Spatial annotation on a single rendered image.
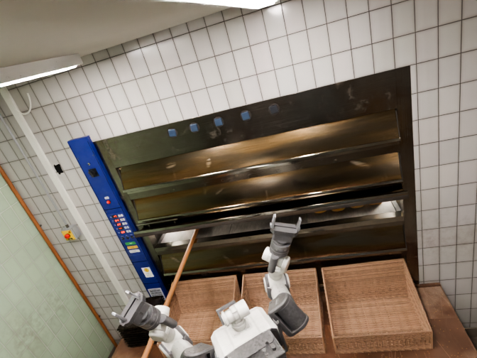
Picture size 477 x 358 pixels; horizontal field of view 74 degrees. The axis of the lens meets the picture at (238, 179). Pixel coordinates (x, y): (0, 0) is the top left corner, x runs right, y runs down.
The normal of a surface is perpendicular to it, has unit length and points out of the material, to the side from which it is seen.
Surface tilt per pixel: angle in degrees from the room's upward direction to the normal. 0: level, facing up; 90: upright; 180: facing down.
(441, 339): 0
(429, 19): 90
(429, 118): 90
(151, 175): 70
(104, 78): 90
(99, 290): 90
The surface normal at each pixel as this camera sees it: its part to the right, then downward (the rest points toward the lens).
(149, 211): -0.23, 0.14
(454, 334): -0.27, -0.87
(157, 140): -0.15, 0.46
